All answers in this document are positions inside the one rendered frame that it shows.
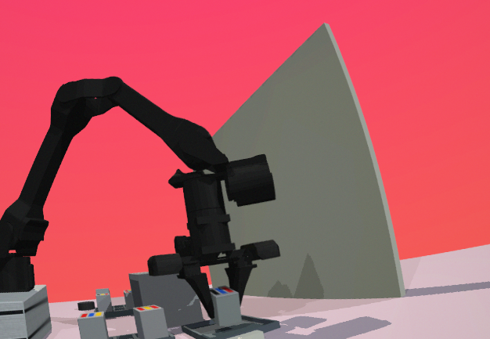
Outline grey flat panel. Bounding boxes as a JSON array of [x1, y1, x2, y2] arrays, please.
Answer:
[[211, 23, 406, 299]]

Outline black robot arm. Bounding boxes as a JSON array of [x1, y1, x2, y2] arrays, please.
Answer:
[[0, 76, 276, 293]]

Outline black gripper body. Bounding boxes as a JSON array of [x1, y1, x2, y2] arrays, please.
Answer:
[[147, 208, 280, 276]]

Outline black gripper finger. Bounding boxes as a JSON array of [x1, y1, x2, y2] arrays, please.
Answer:
[[176, 272, 214, 319], [225, 264, 257, 307]]

